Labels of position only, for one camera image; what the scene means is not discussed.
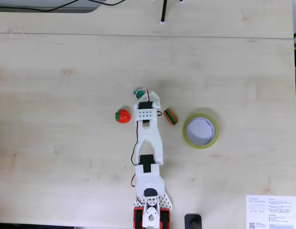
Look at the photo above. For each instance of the green toy cucumber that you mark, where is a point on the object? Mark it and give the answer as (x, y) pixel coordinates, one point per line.
(139, 93)

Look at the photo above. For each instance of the toy hamburger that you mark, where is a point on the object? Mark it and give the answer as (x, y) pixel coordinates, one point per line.
(171, 116)

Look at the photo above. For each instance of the red toy strawberry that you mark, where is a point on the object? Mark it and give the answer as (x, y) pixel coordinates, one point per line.
(123, 116)

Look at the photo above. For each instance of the yellowish packing tape roll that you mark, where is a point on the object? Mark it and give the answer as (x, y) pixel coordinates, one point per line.
(189, 140)

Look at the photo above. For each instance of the black tripod leg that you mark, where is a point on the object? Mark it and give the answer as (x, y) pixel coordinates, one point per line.
(163, 12)

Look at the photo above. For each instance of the red table clamp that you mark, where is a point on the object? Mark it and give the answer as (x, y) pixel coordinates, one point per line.
(138, 218)
(165, 218)

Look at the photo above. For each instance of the black monitor stand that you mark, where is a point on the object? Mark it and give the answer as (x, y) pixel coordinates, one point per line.
(193, 220)

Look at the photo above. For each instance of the white rubber band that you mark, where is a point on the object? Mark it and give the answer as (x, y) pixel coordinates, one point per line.
(17, 29)

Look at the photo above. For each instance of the white printed paper sheet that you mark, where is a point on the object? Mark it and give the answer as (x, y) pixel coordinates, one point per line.
(269, 212)

